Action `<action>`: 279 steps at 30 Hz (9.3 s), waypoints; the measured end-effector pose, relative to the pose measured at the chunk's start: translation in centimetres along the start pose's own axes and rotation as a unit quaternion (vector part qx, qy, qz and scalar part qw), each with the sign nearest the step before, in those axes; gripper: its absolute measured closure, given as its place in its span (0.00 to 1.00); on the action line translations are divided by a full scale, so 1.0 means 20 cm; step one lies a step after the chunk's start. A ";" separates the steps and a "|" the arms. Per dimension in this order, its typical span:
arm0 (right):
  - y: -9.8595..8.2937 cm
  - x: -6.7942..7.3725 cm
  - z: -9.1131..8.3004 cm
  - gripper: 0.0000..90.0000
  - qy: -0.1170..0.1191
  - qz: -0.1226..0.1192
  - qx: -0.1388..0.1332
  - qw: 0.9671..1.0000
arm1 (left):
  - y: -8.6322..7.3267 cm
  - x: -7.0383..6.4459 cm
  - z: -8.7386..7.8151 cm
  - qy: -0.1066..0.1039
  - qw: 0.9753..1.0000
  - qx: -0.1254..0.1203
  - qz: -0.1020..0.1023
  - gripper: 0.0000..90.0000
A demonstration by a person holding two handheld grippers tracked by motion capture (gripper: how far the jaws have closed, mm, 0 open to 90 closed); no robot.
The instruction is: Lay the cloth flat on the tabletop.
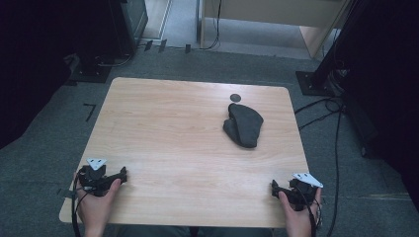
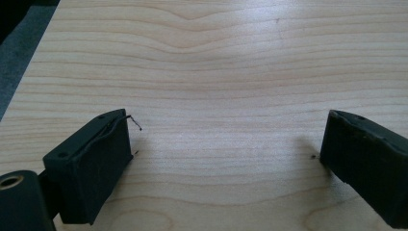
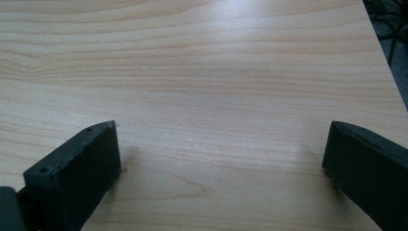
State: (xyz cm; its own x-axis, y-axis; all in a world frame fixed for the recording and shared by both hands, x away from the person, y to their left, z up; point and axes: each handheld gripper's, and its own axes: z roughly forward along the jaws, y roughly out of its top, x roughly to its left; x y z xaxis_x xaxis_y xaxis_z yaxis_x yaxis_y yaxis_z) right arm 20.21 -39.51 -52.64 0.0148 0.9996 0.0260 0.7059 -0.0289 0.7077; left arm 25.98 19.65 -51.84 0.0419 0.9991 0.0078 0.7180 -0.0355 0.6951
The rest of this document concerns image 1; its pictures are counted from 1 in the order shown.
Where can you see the dark cabinet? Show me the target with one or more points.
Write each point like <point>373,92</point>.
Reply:
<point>130,23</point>

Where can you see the dark grey and yellow cloth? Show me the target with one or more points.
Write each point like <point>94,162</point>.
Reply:
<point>245,126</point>

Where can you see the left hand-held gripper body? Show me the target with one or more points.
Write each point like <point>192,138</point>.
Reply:
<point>94,179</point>

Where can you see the person's right hand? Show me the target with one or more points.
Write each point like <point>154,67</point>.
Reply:
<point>299,223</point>

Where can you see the pale floor tape strip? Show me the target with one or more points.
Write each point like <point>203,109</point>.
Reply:
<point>385,196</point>

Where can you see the dark curtain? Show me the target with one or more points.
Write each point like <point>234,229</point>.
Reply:
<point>33,65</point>
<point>392,98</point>

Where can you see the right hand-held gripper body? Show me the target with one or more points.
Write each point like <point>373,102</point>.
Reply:
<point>301,194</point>

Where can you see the person's left hand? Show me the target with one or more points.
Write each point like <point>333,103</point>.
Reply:
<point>95,210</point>

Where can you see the grey tape piece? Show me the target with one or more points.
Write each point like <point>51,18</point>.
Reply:
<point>67,194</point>

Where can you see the short black floor tape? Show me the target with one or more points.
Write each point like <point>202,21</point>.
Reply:
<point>148,45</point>

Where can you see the black metal stand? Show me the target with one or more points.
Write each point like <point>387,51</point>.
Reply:
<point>329,62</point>

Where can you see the light wooden desk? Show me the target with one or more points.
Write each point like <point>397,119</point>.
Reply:
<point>263,11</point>

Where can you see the black stand base plate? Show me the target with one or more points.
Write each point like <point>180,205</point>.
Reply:
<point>90,70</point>

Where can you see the round black table mark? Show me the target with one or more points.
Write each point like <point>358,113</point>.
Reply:
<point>235,97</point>

